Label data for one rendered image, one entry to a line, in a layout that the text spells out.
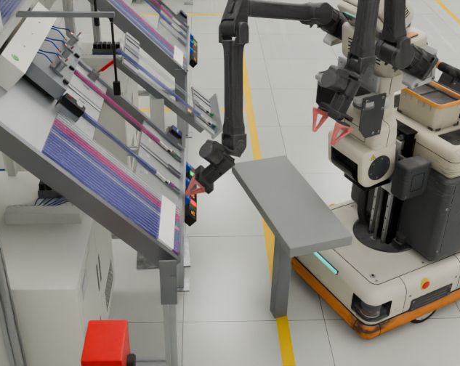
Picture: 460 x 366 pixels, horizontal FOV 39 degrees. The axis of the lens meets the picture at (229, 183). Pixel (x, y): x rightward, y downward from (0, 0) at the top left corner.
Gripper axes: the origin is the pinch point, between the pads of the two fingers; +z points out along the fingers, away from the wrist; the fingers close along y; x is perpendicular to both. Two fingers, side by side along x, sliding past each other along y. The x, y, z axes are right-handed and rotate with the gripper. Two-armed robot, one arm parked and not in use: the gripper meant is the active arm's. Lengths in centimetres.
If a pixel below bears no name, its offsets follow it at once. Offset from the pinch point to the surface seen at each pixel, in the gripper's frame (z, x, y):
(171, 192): 3.1, -4.7, 1.8
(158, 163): 3.0, -12.2, -9.5
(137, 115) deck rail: 3.1, -24.4, -30.9
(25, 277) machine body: 44, -26, 31
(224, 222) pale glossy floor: 37, 62, -86
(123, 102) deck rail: 3.2, -31.6, -30.7
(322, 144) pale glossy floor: -11, 105, -169
